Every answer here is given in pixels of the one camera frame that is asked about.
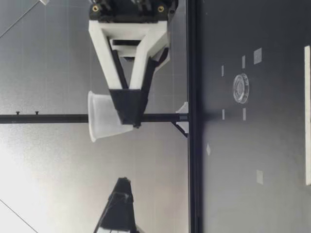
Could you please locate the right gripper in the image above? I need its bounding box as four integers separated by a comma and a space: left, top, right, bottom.
88, 0, 179, 129

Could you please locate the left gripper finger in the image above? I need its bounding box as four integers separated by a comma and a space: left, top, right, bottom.
93, 177, 136, 233

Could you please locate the small clear plastic cup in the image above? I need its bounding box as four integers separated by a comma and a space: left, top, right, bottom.
87, 90, 135, 144

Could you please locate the clear plastic cup lid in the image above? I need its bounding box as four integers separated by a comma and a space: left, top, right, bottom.
232, 72, 251, 105

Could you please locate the white frame corner bracket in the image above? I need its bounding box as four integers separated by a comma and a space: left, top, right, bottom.
174, 101, 189, 115
174, 122, 189, 134

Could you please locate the black frame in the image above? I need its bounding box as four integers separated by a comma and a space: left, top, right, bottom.
0, 0, 203, 233

